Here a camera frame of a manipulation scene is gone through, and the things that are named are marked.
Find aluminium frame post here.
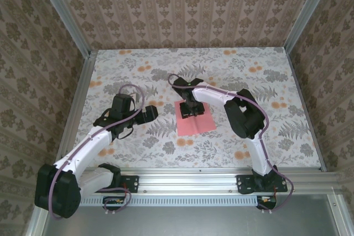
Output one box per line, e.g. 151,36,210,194
34,0,92,57
284,0,332,53

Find black controller board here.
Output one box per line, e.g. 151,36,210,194
102,196,131,211
256,195,277,209

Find pink cloth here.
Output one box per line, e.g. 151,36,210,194
174,101,217,137

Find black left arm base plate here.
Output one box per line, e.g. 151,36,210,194
119,174,140,194

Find white slotted cable duct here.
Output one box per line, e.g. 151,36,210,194
51,196,259,208

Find long aluminium mounting beam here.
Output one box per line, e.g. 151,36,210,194
41,168,342,195

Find floral patterned table cover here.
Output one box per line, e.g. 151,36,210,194
67,49,324,169

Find aluminium table side rail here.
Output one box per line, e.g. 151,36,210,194
56,50,98,165
284,49,330,172

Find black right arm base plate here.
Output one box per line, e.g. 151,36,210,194
236,174,288,195

